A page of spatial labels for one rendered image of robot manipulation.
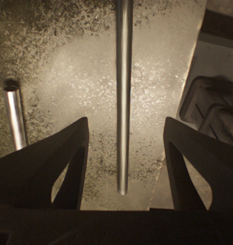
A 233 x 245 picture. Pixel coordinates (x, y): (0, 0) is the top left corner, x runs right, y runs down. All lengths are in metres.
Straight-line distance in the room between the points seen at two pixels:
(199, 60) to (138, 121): 0.70
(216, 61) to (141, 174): 0.71
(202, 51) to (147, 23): 0.71
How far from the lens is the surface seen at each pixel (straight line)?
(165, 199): 1.89
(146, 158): 0.28
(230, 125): 0.76
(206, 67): 0.94
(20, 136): 0.26
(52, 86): 0.23
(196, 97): 0.94
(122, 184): 0.30
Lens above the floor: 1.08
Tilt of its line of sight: 55 degrees down
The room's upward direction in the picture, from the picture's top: 178 degrees counter-clockwise
